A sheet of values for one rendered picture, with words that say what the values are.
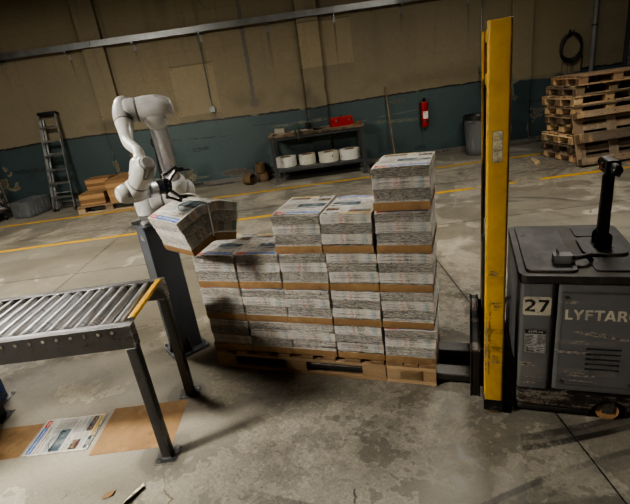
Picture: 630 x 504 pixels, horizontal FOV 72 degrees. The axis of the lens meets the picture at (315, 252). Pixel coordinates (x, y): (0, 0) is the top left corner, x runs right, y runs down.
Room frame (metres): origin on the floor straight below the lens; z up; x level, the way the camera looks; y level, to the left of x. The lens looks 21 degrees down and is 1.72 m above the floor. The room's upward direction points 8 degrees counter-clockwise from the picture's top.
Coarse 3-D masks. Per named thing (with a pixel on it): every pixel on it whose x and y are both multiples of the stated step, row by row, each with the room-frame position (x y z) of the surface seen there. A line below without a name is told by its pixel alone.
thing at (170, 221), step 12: (168, 204) 2.48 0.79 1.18; (180, 204) 2.43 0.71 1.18; (156, 216) 2.37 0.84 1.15; (168, 216) 2.32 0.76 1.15; (180, 216) 2.27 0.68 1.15; (192, 216) 2.28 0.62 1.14; (156, 228) 2.40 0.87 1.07; (168, 228) 2.29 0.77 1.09; (180, 228) 2.22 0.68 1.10; (192, 228) 2.27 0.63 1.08; (204, 228) 2.33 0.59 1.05; (168, 240) 2.38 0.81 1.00; (180, 240) 2.28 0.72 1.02; (192, 240) 2.26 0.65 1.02
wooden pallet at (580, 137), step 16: (576, 112) 6.67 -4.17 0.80; (592, 112) 6.66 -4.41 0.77; (608, 112) 6.67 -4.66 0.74; (624, 112) 6.79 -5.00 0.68; (576, 128) 6.69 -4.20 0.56; (592, 128) 6.72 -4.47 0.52; (608, 128) 6.70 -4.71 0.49; (624, 128) 6.60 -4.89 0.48; (576, 144) 6.61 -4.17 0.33; (608, 144) 6.64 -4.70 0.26; (624, 144) 6.65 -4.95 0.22; (576, 160) 6.58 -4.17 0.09; (592, 160) 6.45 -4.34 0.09
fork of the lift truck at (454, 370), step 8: (368, 360) 2.29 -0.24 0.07; (328, 368) 2.31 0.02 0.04; (336, 368) 2.29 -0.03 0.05; (344, 368) 2.27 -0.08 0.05; (352, 368) 2.25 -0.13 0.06; (360, 368) 2.24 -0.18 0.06; (440, 368) 2.12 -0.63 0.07; (448, 368) 2.11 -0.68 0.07; (456, 368) 2.10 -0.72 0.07; (464, 368) 2.09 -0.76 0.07; (440, 376) 2.07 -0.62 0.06; (448, 376) 2.05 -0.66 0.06; (456, 376) 2.04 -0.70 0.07; (464, 376) 2.02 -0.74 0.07
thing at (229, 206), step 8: (216, 200) 2.42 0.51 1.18; (224, 200) 2.50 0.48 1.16; (216, 208) 2.41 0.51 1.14; (224, 208) 2.45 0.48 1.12; (232, 208) 2.48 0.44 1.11; (216, 216) 2.40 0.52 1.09; (224, 216) 2.44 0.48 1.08; (232, 216) 2.48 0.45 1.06; (216, 224) 2.39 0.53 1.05; (224, 224) 2.44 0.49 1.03; (232, 224) 2.47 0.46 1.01
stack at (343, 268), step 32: (192, 256) 2.57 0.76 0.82; (224, 256) 2.49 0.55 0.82; (256, 256) 2.42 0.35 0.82; (288, 256) 2.35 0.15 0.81; (320, 256) 2.28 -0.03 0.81; (352, 256) 2.21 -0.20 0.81; (224, 288) 2.51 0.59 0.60; (256, 288) 2.44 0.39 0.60; (224, 320) 2.54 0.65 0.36; (224, 352) 2.55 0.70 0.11; (256, 352) 2.46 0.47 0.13; (384, 352) 2.17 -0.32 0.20
